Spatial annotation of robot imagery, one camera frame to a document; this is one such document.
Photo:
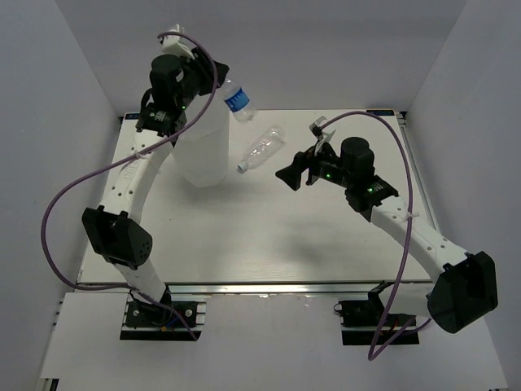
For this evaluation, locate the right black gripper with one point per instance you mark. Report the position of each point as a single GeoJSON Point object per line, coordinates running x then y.
{"type": "Point", "coordinates": [302, 161]}

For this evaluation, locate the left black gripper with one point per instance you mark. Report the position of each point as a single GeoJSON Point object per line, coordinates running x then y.
{"type": "Point", "coordinates": [202, 65]}

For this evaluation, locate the clear bottle blue cap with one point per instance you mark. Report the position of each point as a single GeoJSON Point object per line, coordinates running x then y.
{"type": "Point", "coordinates": [237, 101]}

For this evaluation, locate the clear crushed bottle no label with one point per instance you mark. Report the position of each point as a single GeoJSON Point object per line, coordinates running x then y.
{"type": "Point", "coordinates": [270, 142]}

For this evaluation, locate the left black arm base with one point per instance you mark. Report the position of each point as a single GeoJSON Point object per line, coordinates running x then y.
{"type": "Point", "coordinates": [146, 322]}

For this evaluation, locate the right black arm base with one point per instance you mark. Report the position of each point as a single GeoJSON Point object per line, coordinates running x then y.
{"type": "Point", "coordinates": [359, 309]}

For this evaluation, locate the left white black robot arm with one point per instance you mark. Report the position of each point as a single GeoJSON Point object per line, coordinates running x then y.
{"type": "Point", "coordinates": [113, 228]}

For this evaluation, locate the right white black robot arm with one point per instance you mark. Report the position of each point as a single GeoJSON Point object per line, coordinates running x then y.
{"type": "Point", "coordinates": [464, 284]}

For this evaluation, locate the white octagonal plastic bin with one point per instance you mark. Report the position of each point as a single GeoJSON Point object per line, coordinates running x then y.
{"type": "Point", "coordinates": [201, 153]}

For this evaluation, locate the right blue table sticker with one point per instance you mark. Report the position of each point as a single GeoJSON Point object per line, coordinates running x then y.
{"type": "Point", "coordinates": [381, 112]}

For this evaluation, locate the blue table sticker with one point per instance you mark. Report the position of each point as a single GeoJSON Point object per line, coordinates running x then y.
{"type": "Point", "coordinates": [132, 116]}
{"type": "Point", "coordinates": [381, 112]}

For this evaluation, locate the left blue table sticker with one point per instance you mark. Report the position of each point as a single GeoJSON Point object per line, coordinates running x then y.
{"type": "Point", "coordinates": [132, 116]}

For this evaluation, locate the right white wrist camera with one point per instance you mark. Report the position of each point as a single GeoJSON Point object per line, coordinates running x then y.
{"type": "Point", "coordinates": [321, 135]}

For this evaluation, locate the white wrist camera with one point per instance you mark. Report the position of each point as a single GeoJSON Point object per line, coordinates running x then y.
{"type": "Point", "coordinates": [321, 135]}
{"type": "Point", "coordinates": [174, 45]}

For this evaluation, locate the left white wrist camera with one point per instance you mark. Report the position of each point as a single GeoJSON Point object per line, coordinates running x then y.
{"type": "Point", "coordinates": [174, 45]}

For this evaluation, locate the aluminium table frame rail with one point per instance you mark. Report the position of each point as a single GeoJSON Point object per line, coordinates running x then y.
{"type": "Point", "coordinates": [252, 233]}

